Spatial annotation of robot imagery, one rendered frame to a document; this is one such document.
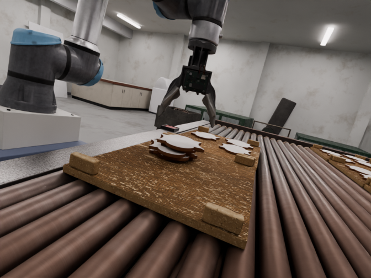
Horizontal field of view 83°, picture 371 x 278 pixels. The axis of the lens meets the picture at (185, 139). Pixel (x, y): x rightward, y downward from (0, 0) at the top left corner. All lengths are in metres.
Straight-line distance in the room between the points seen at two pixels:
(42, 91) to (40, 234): 0.51
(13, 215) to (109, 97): 7.48
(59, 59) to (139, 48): 10.05
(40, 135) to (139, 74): 9.85
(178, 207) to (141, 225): 0.07
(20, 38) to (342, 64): 8.21
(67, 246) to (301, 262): 0.32
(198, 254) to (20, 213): 0.24
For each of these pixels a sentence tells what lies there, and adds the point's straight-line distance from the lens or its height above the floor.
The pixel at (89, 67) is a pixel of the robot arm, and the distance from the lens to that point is 0.83.
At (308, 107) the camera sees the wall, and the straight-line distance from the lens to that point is 8.18.
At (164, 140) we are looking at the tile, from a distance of 0.56.
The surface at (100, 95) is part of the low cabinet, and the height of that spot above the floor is 0.39.
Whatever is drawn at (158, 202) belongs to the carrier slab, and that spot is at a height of 0.94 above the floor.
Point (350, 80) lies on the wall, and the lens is 8.40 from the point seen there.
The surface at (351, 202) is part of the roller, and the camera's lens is 0.79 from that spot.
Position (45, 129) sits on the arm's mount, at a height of 0.92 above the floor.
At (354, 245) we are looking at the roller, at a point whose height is 0.92.
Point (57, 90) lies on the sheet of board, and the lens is 8.93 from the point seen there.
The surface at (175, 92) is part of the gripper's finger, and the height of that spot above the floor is 1.11.
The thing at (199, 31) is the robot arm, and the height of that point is 1.26.
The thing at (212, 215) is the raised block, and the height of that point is 0.95.
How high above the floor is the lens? 1.12
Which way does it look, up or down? 12 degrees down
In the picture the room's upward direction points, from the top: 13 degrees clockwise
